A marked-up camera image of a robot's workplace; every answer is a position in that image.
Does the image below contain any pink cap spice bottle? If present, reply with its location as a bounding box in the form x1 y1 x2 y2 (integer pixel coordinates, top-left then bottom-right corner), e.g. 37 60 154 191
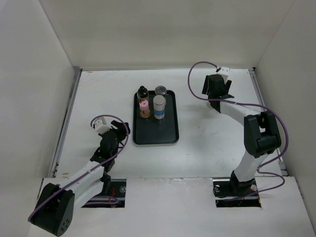
139 100 151 119

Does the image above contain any black knob spice bottle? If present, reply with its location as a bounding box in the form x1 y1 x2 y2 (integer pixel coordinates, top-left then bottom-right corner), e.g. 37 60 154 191
137 86 149 102

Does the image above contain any silver lid blue label jar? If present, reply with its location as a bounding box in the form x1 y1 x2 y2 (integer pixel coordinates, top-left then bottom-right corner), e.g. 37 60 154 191
153 95 166 119

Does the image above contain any black knob grinder bottle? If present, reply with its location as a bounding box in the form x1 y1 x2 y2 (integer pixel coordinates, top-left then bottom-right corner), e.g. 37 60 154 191
206 102 214 109

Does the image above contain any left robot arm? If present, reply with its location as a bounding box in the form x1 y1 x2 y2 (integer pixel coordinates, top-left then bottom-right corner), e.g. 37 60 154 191
28 116 130 237

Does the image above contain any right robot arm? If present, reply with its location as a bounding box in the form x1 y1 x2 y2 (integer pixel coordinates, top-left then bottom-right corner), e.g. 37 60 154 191
202 74 281 196

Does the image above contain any black rectangular tray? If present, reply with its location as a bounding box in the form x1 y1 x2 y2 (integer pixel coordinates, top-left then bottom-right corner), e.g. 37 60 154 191
133 90 179 145

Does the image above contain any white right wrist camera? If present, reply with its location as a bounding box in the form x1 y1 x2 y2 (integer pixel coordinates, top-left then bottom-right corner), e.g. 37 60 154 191
216 67 230 81

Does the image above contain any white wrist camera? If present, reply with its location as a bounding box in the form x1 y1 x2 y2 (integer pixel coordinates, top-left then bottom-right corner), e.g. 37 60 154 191
216 67 230 81
92 120 111 134

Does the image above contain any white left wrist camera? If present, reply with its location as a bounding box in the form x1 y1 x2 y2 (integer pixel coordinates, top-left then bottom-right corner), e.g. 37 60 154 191
92 120 111 134

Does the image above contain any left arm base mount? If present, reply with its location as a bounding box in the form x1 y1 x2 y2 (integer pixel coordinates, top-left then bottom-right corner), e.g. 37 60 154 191
83 174 127 208

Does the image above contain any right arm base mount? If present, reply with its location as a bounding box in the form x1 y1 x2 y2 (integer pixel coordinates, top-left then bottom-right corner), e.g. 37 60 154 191
213 172 261 208

